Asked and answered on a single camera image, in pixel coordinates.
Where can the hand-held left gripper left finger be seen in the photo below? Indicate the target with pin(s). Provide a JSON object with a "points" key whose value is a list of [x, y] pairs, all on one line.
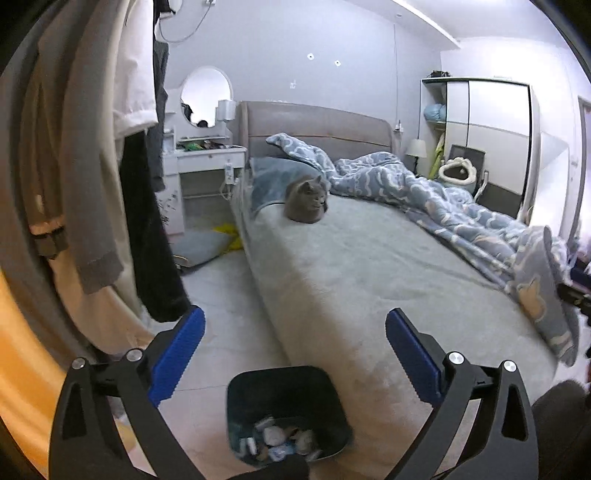
{"points": [[178, 357]]}

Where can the grey cat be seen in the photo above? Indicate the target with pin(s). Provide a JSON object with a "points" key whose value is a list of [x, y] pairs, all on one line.
{"points": [[304, 203]]}

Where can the taupe coat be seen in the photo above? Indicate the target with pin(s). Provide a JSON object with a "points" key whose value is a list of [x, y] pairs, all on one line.
{"points": [[55, 161]]}

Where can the dark green bin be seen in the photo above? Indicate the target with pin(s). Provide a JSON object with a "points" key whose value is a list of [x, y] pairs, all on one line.
{"points": [[277, 392]]}

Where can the white power strip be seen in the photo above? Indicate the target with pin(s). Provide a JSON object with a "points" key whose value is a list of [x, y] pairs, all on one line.
{"points": [[227, 175]]}

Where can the white and green cat bed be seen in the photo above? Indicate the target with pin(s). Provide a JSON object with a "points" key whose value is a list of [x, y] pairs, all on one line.
{"points": [[457, 173]]}

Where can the round mirror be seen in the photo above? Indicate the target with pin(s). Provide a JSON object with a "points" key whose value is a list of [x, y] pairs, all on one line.
{"points": [[207, 92]]}

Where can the white cloth roll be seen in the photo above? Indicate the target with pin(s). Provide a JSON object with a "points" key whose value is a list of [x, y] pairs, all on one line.
{"points": [[274, 434]]}

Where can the grey bed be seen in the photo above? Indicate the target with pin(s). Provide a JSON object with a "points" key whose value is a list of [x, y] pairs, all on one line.
{"points": [[360, 300]]}

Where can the blue-grey pillow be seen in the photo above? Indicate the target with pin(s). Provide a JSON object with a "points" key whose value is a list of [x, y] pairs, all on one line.
{"points": [[272, 180]]}

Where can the white and grey wardrobe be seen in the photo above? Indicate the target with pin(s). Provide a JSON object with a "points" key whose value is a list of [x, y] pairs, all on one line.
{"points": [[489, 138]]}

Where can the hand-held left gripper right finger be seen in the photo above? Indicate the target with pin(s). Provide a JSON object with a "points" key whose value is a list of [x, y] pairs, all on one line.
{"points": [[413, 357]]}

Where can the grey knit cardigan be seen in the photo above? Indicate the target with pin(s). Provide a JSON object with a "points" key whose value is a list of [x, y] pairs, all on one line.
{"points": [[160, 115]]}

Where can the white vanity desk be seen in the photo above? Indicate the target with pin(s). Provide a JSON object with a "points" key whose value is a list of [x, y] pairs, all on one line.
{"points": [[203, 159]]}

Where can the white shirt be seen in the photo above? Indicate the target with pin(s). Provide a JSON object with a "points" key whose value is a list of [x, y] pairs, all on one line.
{"points": [[134, 69]]}

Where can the blue tissue pack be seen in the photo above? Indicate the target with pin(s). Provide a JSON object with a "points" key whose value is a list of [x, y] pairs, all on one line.
{"points": [[281, 453]]}

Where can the white vanity lamp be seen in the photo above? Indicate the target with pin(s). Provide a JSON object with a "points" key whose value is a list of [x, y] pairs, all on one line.
{"points": [[226, 110]]}

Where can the person's dark clothing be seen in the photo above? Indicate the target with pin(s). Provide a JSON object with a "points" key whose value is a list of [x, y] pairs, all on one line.
{"points": [[272, 468]]}

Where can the grey fleece garment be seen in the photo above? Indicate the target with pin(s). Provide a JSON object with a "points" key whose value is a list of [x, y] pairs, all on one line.
{"points": [[563, 429]]}

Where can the black pants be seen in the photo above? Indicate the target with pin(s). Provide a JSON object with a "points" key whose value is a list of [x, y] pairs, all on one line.
{"points": [[152, 240]]}

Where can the white table lamp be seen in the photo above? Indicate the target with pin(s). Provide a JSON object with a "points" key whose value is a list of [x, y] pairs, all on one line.
{"points": [[416, 148]]}

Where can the grey floor cushion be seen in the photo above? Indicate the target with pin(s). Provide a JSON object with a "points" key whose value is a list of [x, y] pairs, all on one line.
{"points": [[201, 247]]}

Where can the yellow bag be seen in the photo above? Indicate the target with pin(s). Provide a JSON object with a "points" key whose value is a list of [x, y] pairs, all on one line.
{"points": [[228, 235]]}

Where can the black pouch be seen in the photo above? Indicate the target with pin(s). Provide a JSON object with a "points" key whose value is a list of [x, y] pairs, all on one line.
{"points": [[572, 297]]}

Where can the blue patterned blanket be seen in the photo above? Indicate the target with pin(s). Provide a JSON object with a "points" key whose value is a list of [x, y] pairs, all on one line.
{"points": [[461, 217]]}

